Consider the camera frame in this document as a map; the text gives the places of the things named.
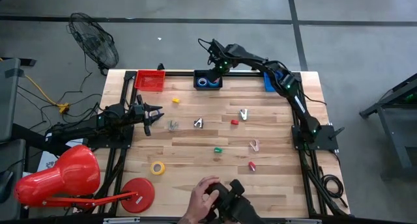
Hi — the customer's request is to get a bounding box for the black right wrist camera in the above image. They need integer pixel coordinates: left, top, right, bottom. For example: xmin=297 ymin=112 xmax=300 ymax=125
xmin=207 ymin=40 xmax=226 ymax=59

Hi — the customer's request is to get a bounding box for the coiled black cable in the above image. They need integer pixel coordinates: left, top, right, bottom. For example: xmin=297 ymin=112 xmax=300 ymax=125
xmin=321 ymin=174 xmax=349 ymax=208

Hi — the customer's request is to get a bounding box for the yellow extension cable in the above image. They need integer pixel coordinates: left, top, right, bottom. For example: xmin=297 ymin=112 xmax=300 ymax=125
xmin=24 ymin=74 xmax=70 ymax=115

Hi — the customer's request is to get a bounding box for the black floor fan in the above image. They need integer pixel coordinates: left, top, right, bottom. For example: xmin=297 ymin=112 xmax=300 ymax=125
xmin=67 ymin=12 xmax=120 ymax=76

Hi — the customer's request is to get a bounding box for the yellow tape roll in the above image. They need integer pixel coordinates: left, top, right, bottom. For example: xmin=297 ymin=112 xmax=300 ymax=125
xmin=150 ymin=161 xmax=166 ymax=176

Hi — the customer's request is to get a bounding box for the person's hand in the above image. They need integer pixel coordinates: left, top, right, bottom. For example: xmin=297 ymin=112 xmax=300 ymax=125
xmin=178 ymin=175 xmax=221 ymax=224

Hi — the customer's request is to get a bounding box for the grey metal desk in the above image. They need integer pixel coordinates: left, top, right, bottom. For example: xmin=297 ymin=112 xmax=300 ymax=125
xmin=359 ymin=72 xmax=417 ymax=179

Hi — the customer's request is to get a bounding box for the black steel beam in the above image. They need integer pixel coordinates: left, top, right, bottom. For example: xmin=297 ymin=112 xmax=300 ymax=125
xmin=11 ymin=124 xmax=72 ymax=156

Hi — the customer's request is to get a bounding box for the black handheld device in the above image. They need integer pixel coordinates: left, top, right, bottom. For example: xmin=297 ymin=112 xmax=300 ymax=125
xmin=204 ymin=179 xmax=266 ymax=224

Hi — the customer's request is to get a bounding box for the blue plastic bin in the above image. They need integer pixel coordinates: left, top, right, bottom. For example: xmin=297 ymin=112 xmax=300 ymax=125
xmin=263 ymin=70 xmax=284 ymax=93

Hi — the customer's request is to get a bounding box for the black fan power cable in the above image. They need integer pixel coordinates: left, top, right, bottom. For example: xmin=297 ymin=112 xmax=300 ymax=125
xmin=57 ymin=51 xmax=94 ymax=104

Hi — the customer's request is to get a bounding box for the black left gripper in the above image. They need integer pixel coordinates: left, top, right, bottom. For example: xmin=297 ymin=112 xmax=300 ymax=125
xmin=128 ymin=94 xmax=165 ymax=137

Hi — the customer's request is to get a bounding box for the red desk lamp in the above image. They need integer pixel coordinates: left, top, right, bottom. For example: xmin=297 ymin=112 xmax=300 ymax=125
xmin=13 ymin=144 xmax=156 ymax=214

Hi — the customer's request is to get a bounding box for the red plastic bin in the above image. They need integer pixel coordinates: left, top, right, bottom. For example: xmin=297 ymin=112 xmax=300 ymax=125
xmin=134 ymin=69 xmax=166 ymax=92

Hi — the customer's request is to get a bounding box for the black computer mouse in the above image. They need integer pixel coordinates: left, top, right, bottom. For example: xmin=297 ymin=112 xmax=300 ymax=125
xmin=0 ymin=169 xmax=14 ymax=204

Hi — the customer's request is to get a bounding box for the silver metal bracket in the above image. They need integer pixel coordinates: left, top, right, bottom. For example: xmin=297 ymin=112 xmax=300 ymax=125
xmin=285 ymin=218 xmax=323 ymax=224
xmin=103 ymin=217 xmax=141 ymax=224

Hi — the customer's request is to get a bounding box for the black plastic bin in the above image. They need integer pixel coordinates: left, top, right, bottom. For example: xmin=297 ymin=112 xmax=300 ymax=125
xmin=192 ymin=69 xmax=223 ymax=91

